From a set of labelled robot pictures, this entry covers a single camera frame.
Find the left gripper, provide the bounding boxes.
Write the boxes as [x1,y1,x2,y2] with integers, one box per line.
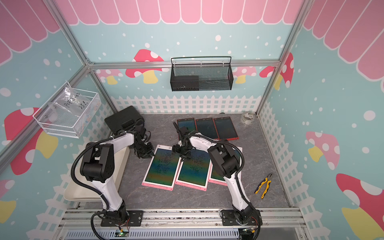
[130,140,155,159]

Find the red writing tablet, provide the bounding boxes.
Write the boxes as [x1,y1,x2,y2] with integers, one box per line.
[214,117,239,141]
[177,118,197,132]
[195,118,219,140]

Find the pink writing tablet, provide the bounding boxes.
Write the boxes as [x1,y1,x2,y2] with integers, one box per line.
[175,149,211,191]
[142,145,181,191]
[208,147,243,186]

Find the cream plastic storage box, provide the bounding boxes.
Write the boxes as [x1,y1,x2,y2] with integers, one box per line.
[63,146,131,202]

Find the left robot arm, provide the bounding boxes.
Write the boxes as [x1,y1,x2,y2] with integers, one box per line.
[71,126,154,226]

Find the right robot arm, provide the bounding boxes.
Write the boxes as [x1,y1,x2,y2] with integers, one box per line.
[172,123,263,226]

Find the black box in basket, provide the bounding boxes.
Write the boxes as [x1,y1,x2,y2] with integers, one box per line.
[171,76,200,92]

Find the black case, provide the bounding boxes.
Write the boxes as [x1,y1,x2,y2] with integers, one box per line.
[105,106,145,135]

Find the clear tape roll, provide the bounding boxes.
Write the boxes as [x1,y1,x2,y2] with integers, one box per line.
[241,112,257,125]

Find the clear plastic bag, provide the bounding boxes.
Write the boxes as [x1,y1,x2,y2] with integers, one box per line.
[45,85,90,126]

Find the yellow black pliers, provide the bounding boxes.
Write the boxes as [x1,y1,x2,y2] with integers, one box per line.
[254,173,273,199]

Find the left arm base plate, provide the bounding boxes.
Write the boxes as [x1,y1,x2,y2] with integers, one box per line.
[101,210,144,227]

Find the black mesh wall basket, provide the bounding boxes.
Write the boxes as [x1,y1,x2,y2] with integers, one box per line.
[171,56,234,91]

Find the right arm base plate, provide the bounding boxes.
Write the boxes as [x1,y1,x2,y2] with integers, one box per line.
[220,210,263,226]

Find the white wire wall basket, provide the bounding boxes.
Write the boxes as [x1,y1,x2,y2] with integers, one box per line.
[33,82,102,139]

